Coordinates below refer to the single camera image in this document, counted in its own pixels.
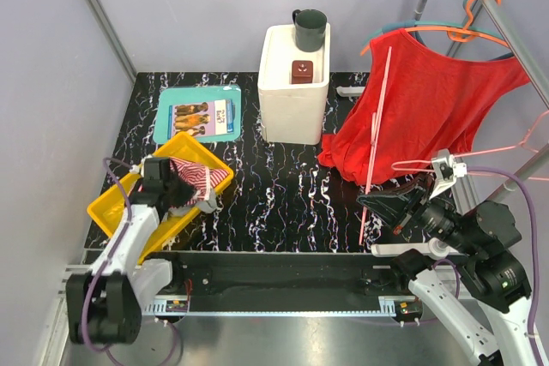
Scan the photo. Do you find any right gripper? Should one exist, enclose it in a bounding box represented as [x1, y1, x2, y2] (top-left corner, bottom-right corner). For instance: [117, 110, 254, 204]
[357, 171, 480, 255]

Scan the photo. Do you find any red white striped tank top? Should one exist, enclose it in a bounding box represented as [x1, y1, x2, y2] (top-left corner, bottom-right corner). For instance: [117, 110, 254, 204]
[171, 158, 229, 206]

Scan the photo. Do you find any pink wire hanger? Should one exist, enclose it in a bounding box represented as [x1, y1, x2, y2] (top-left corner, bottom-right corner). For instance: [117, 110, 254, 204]
[391, 111, 548, 172]
[358, 46, 394, 245]

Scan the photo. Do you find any pink wire hanger front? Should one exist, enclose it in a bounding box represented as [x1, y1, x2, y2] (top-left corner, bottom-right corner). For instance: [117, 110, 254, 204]
[391, 111, 548, 172]

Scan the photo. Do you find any grey tank top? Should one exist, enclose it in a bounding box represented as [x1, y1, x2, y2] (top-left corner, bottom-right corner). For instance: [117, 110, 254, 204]
[168, 192, 219, 217]

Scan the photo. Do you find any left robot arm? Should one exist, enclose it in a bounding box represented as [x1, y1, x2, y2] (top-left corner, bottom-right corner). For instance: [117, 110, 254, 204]
[65, 157, 196, 352]

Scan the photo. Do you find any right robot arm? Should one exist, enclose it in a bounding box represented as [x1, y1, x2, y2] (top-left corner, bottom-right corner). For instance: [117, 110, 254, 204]
[357, 174, 548, 365]

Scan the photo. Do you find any orange plastic hanger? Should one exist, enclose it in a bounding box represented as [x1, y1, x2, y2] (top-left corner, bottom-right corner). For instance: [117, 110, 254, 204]
[359, 0, 511, 57]

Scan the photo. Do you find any teal plastic hanger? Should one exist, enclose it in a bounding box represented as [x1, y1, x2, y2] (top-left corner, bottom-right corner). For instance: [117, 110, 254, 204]
[364, 0, 498, 52]

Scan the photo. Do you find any yellow plastic basket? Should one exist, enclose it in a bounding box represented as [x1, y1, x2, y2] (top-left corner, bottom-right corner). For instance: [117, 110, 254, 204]
[87, 132, 234, 264]

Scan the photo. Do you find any white rack foot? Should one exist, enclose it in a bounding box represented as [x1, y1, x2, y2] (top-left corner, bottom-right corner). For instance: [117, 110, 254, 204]
[371, 240, 467, 260]

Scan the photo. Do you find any dog picture book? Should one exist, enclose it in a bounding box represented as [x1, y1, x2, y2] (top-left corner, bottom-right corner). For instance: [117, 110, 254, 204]
[167, 99, 235, 138]

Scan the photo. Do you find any teal tray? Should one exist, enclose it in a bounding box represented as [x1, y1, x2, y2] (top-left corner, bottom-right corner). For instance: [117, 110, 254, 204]
[153, 85, 242, 145]

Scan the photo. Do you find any white foam box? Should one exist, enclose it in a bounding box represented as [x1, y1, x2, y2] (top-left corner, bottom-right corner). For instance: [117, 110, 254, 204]
[257, 24, 331, 145]

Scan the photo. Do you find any brown square box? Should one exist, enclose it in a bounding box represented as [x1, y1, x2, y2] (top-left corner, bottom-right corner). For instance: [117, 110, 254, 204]
[291, 60, 314, 84]

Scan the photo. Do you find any dark green mug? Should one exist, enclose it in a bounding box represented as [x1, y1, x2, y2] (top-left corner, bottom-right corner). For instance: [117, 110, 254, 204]
[292, 9, 328, 52]

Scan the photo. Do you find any metal clothes rack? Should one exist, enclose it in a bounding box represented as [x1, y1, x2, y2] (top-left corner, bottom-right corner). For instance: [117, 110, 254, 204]
[411, 0, 549, 255]

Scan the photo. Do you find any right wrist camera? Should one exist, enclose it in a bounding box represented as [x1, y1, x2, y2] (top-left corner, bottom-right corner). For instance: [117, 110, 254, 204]
[430, 149, 468, 200]

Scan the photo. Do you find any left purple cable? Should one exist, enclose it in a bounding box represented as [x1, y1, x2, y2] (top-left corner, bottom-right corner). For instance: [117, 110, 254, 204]
[79, 156, 184, 365]

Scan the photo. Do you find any purple cable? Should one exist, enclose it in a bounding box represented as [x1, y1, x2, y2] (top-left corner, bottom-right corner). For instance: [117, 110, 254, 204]
[79, 156, 184, 365]
[419, 166, 549, 366]

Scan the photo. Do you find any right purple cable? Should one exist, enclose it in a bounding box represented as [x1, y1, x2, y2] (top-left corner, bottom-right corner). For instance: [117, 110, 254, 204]
[419, 166, 549, 366]

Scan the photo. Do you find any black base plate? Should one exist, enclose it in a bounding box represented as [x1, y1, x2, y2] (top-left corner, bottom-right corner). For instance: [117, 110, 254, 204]
[152, 251, 415, 317]

